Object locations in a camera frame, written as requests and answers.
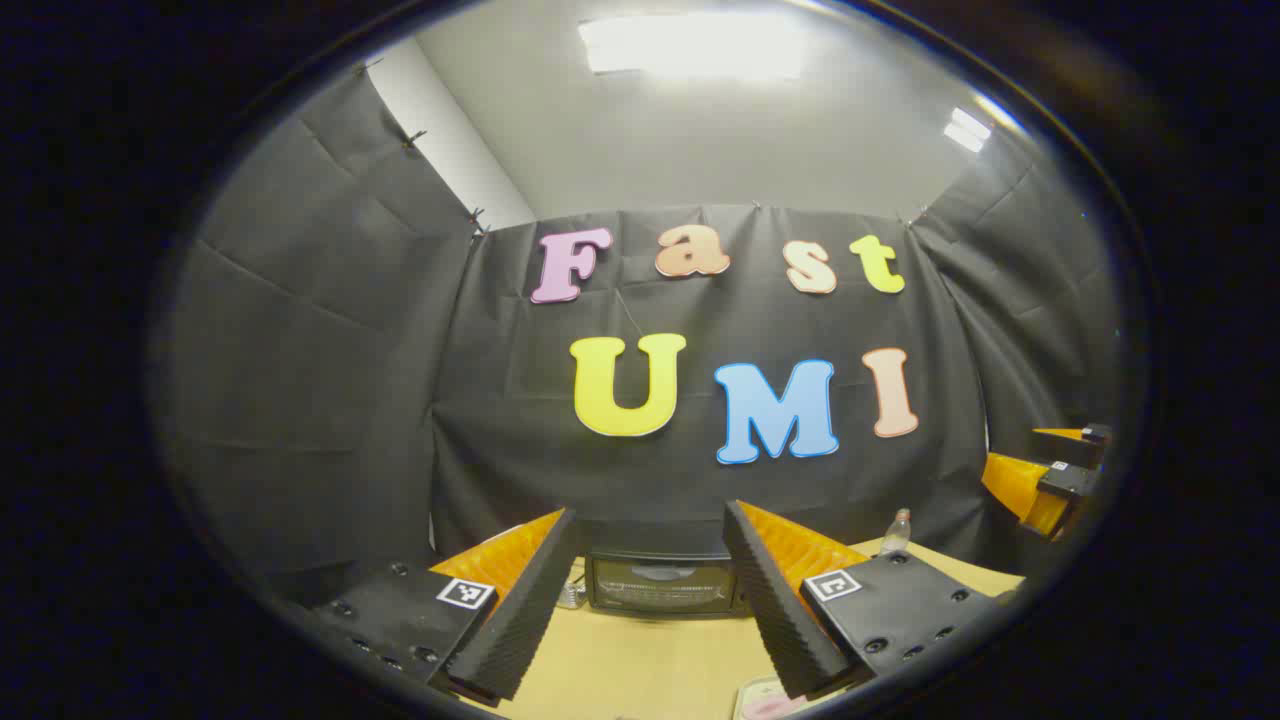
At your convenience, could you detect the small ceiling light panel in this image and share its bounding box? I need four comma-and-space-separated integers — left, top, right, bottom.
943, 107, 993, 154

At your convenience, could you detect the black backdrop cloth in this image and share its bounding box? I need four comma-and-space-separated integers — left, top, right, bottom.
160, 65, 1121, 611

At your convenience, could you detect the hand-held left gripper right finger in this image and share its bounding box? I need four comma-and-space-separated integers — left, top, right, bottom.
722, 500, 1017, 701

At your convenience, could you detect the black electric oven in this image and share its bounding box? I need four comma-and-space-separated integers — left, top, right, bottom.
585, 545, 753, 617

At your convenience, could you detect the large ceiling light panel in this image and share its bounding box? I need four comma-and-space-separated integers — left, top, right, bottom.
578, 14, 806, 81

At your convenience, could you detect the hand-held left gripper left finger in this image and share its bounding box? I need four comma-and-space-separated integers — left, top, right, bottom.
310, 507, 582, 706

